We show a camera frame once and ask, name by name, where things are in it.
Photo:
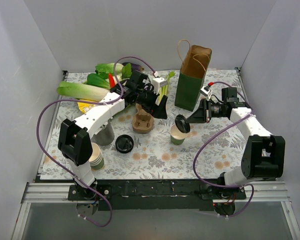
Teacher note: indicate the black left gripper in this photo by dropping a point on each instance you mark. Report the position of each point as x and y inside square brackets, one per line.
[154, 106]

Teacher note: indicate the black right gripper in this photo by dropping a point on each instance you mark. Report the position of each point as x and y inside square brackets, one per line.
[205, 110]

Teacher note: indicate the black coffee cup lid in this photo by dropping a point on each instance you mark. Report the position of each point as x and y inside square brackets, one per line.
[181, 123]

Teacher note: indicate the single green paper cup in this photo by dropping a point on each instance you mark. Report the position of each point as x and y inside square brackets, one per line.
[176, 136]

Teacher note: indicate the stack of green paper cups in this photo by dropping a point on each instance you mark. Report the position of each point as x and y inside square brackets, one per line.
[96, 160]

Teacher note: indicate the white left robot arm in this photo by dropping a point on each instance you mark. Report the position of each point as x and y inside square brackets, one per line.
[75, 135]

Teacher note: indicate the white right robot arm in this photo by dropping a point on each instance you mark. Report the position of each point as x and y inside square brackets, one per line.
[264, 153]

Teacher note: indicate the brown cardboard cup carrier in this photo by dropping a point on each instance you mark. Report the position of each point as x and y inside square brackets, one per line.
[142, 122]

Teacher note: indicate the celery stalk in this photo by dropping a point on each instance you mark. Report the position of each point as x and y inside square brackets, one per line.
[164, 90]

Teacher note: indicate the green paper bag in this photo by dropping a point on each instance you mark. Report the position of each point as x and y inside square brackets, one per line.
[191, 76]

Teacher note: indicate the floral table mat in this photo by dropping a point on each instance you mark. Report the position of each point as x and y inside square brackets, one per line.
[153, 155]

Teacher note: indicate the purple eggplant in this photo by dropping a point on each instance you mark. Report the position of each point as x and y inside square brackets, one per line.
[134, 66]

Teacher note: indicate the red carrot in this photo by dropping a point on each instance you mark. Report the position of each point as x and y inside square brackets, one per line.
[111, 80]

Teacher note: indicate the grey straw holder cup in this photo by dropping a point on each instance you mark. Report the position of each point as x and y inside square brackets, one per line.
[105, 135]

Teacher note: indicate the green bok choy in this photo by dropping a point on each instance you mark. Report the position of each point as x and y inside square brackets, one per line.
[93, 79]

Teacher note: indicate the yellow corn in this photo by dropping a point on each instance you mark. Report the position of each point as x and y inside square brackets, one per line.
[84, 107]

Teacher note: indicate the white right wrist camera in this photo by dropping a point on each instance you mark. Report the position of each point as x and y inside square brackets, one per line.
[206, 92]

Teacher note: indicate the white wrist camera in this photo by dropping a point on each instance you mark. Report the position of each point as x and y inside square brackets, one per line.
[206, 92]
[159, 82]

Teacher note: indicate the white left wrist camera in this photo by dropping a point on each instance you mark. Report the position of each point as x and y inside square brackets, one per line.
[159, 82]

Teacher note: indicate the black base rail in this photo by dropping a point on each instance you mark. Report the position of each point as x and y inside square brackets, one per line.
[151, 194]

